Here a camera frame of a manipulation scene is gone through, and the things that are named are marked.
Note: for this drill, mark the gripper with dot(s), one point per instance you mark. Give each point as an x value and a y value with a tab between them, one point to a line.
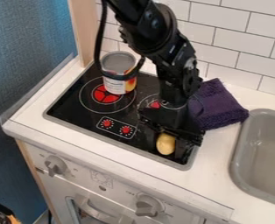
171	119

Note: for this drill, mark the yellow toy potato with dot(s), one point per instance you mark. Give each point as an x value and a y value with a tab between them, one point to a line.
165	144

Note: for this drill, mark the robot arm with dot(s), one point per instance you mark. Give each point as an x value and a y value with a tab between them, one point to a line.
159	32

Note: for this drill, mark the purple cloth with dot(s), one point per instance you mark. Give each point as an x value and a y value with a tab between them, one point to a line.
217	106

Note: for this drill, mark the silver can with label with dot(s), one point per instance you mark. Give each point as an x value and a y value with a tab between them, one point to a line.
116	74

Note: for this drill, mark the toy stove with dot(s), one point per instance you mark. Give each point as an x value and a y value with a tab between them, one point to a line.
85	112

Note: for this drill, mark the toy sink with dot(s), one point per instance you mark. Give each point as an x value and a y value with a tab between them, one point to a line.
260	157

